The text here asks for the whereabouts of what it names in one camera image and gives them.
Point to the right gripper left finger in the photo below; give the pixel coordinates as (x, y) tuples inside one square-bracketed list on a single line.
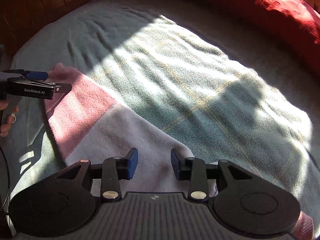
[(115, 169)]

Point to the wooden headboard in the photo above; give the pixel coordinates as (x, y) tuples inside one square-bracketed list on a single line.
[(22, 19)]

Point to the green plaid bed blanket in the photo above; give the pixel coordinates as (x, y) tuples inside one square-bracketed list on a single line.
[(146, 49)]

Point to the pink and white sweater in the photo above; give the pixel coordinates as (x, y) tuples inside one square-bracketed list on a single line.
[(248, 123)]

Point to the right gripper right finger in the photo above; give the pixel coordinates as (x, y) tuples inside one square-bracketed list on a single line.
[(193, 170)]

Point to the red duvet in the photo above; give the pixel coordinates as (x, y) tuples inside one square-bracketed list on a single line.
[(293, 22)]

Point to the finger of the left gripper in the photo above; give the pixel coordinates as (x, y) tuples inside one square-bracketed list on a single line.
[(21, 73), (26, 86)]

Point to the person's left hand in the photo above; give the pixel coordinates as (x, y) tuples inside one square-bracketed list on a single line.
[(5, 128)]

